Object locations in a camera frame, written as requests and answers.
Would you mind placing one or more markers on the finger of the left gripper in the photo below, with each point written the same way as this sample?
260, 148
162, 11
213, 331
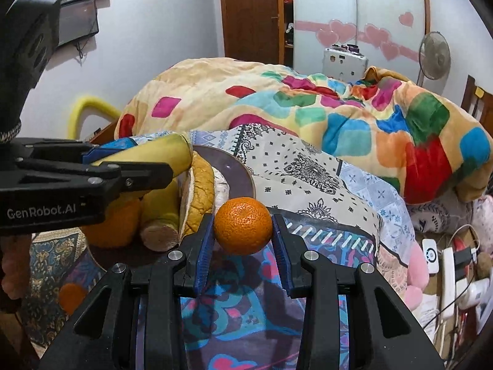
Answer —
135, 179
102, 151

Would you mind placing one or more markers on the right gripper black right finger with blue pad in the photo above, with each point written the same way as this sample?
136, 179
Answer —
382, 331

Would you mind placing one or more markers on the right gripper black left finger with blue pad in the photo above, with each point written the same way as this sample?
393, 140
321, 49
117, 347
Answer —
132, 318

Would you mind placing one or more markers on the golden brown bread slice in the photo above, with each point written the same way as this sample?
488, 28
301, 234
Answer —
203, 191

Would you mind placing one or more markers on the small orange mandarin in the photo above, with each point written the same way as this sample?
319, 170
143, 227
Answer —
242, 226

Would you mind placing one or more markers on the large orange with sticker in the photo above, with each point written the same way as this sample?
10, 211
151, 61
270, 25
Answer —
121, 222

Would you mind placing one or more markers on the yellow banana piece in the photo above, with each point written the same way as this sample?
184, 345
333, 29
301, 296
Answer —
160, 218

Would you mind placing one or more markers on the pink plush toy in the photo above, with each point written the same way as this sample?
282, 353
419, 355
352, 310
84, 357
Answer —
417, 277

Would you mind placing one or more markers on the white power strip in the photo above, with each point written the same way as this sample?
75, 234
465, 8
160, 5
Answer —
448, 285

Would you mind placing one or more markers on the white round button device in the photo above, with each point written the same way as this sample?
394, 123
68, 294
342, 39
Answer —
431, 255

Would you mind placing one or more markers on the purple round plate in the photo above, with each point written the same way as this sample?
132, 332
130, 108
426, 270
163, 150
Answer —
236, 174

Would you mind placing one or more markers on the colourful patchwork blanket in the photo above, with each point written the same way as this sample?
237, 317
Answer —
418, 141

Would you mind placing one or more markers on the brown wooden door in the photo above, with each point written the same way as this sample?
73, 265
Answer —
252, 30

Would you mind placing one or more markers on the white metal box device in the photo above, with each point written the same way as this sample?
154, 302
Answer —
344, 62

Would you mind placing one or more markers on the brown wooden chair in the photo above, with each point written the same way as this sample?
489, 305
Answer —
479, 104

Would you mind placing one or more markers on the white standing fan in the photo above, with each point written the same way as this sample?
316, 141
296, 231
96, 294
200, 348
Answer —
434, 57

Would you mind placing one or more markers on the white wardrobe with pink hearts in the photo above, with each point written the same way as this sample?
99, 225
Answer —
387, 32

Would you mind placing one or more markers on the yellow foam bed rail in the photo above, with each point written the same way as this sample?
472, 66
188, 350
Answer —
89, 105

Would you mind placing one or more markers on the small wall monitor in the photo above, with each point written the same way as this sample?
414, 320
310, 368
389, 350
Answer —
78, 20

